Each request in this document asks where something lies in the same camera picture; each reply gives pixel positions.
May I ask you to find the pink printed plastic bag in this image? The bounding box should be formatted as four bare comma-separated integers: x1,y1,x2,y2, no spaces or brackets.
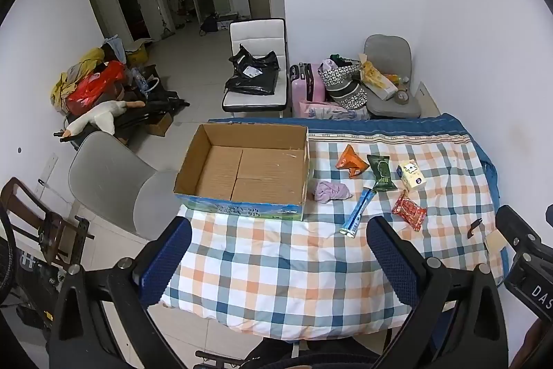
299,100,371,121

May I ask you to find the checked blanket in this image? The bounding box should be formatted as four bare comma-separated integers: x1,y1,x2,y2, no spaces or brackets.
166,113,504,342

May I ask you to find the red plastic bag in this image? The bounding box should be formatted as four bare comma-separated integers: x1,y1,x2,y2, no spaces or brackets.
67,61,127,115

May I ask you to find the beige card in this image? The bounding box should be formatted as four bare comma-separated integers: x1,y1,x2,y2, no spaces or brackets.
484,229,507,252

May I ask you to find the pink suitcase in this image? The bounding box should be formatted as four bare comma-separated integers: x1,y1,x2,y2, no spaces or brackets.
289,63,327,117

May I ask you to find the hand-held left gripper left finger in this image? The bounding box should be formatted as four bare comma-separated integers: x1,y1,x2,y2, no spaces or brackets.
47,215,193,369

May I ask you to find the green snack packet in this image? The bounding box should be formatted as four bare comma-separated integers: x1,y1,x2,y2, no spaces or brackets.
367,154,399,192

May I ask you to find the yellow packet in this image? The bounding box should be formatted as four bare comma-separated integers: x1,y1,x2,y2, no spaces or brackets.
359,58,399,100

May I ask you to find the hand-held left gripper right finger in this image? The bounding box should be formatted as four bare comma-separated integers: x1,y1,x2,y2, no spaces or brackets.
366,215,511,369

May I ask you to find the black plastic bag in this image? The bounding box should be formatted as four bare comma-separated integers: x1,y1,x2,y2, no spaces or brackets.
225,44,281,96

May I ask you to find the small brown cardboard box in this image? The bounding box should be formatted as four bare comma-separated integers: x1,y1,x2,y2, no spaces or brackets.
146,112,175,137

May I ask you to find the grey shell chair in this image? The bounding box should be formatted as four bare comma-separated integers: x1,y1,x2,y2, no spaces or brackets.
68,132,182,240

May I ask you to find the white padded chair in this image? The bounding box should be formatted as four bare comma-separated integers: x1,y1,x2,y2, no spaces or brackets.
222,18,288,114

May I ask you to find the red snack packet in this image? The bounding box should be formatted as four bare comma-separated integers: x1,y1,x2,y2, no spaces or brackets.
392,191,428,232

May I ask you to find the small yellow milk carton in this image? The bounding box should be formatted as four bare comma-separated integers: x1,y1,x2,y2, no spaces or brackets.
397,159,427,193

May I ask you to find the purple cloth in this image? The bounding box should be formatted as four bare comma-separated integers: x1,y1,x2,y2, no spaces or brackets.
313,180,353,204

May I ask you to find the brown wooden chair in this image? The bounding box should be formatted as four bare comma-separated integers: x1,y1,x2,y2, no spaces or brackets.
0,177,94,267

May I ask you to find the orange snack packet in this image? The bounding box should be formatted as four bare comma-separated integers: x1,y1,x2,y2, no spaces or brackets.
336,144,369,178

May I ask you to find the dark striped bag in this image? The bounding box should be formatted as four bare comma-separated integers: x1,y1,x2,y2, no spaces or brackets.
326,79,368,110

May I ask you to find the blue toothpaste tube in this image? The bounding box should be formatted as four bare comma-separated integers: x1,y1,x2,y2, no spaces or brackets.
339,186,376,239

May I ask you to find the grey office chair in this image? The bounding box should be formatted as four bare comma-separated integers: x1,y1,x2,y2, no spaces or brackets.
362,34,422,119

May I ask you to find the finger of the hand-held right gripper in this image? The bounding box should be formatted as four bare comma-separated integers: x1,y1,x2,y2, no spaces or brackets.
495,205,543,256

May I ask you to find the person's right forearm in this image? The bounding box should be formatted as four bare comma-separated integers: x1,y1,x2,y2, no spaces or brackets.
510,319,553,369

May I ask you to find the black white patterned tote bag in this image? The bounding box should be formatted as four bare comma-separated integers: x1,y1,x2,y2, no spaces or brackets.
318,63,363,88

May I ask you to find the yellow cloth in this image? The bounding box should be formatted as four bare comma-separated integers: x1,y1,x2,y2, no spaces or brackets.
51,48,107,106

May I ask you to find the person's dark clothing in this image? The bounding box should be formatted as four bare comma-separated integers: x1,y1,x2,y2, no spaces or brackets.
194,333,390,369

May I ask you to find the open cardboard box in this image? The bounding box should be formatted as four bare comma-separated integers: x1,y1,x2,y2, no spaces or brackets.
174,123,311,222

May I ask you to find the white goose plush toy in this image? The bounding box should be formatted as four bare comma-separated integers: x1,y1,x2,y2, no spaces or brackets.
63,100,147,139

